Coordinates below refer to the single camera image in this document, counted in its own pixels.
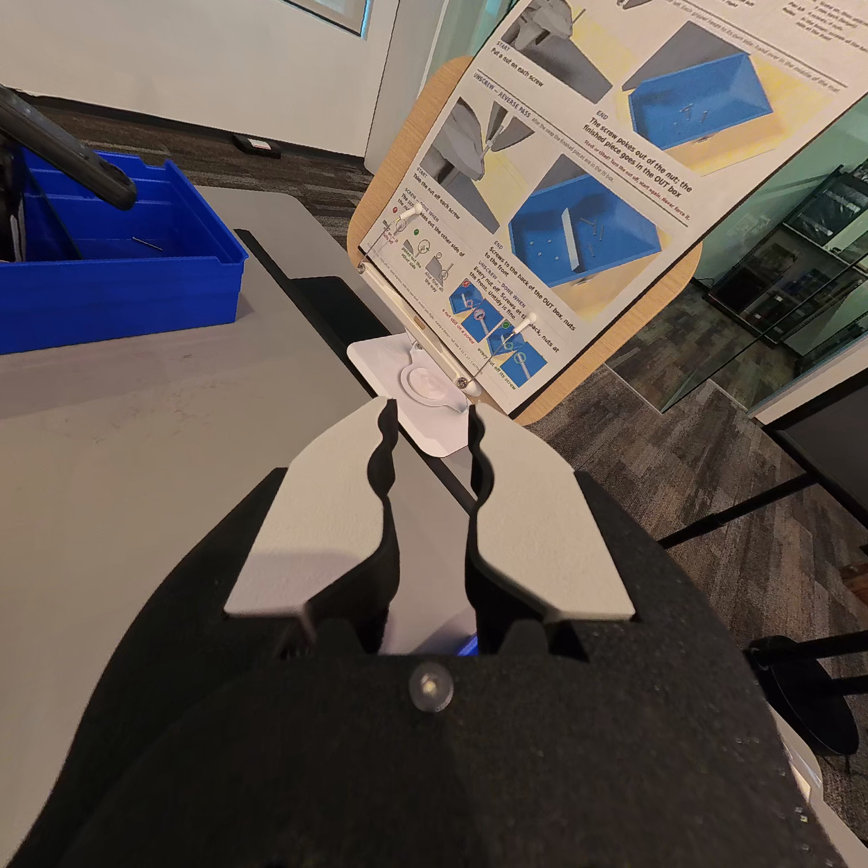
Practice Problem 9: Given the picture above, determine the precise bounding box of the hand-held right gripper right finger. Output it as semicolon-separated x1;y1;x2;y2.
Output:
465;405;637;625

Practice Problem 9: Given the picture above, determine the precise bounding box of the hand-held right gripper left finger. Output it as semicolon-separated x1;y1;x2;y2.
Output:
224;397;402;644

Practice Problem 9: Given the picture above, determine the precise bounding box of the blue bin with divider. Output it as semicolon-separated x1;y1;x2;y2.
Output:
0;148;250;357

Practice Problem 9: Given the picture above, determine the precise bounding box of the white document stand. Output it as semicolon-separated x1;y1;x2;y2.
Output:
347;203;537;458

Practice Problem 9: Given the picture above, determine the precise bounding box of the black round floor stand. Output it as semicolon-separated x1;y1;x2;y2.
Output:
744;634;861;759

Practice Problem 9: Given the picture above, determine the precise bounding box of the printed instruction sheet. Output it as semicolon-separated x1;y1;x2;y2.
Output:
363;0;868;415

